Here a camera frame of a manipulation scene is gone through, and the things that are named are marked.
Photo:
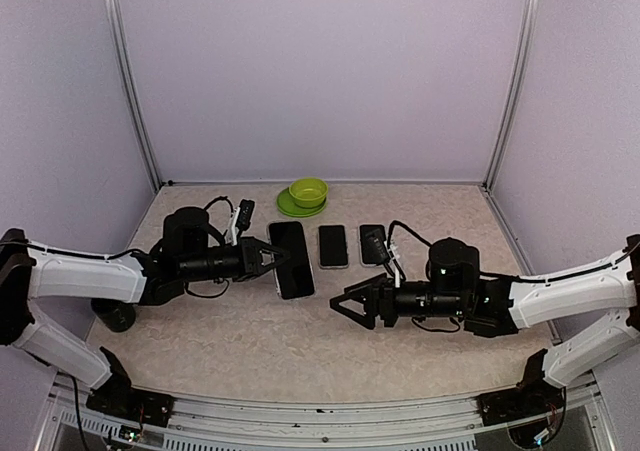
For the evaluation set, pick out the black mug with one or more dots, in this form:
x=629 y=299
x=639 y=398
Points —
x=117 y=316

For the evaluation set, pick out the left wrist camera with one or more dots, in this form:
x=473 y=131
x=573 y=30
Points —
x=240 y=221

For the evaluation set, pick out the green bowl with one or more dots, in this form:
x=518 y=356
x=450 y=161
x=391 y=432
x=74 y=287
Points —
x=309 y=192

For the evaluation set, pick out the black phone blue edge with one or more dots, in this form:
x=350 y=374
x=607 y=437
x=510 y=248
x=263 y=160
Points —
x=294 y=278

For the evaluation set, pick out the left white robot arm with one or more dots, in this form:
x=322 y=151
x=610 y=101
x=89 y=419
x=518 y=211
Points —
x=31 y=270

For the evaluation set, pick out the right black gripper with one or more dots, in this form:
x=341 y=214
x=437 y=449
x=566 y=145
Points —
x=375 y=295

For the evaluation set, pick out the green saucer plate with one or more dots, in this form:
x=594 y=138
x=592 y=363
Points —
x=287 y=206

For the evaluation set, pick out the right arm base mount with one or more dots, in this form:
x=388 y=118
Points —
x=531 y=396

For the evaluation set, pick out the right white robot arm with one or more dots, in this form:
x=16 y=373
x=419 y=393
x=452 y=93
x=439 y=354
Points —
x=491 y=305

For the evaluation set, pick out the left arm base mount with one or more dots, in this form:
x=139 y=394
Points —
x=117 y=397

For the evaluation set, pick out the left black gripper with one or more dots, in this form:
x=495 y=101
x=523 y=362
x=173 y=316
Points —
x=250 y=259

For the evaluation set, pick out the right aluminium frame post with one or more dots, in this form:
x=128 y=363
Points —
x=525 y=40

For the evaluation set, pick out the aluminium frame post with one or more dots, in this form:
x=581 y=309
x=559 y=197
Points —
x=525 y=40
x=116 y=22

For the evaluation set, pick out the left aluminium frame post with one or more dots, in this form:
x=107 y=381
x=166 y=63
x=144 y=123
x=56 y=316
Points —
x=116 y=22

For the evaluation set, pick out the black phone light edge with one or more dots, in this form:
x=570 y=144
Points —
x=370 y=241

